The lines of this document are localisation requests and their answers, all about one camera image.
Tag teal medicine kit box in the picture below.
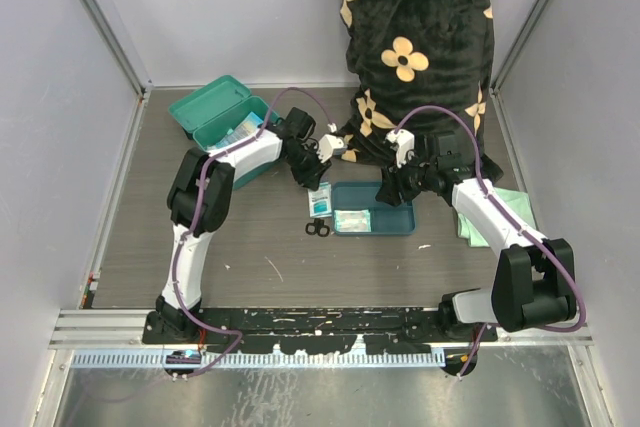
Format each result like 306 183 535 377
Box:
167 74 281 192

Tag white gauze pad stack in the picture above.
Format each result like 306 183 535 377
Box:
334 210 371 233

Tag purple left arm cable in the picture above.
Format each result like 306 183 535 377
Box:
169 87 337 378

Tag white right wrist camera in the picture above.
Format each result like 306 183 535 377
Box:
386 129 415 169

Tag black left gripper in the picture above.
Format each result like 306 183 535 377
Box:
284 143 332 192

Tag black floral plush blanket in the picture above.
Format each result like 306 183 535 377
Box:
339 0 503 182

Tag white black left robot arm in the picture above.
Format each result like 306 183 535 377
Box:
155 108 332 343

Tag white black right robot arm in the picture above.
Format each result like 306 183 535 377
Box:
377 129 579 341

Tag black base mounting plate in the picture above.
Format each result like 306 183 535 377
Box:
142 307 480 355

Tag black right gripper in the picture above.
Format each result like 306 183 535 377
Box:
376 150 438 207

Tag black handled scissors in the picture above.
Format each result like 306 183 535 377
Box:
305 218 331 238

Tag light green cloth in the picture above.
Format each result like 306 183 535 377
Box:
457 187 537 249

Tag large blue cotton pack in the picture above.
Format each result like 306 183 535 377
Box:
207 112 263 151

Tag teal white sachet packet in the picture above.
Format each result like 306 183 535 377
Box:
308 182 333 218

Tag dark teal divided tray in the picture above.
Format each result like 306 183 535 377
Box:
332 181 416 236

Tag aluminium slotted rail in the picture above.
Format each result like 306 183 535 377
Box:
49 310 446 373

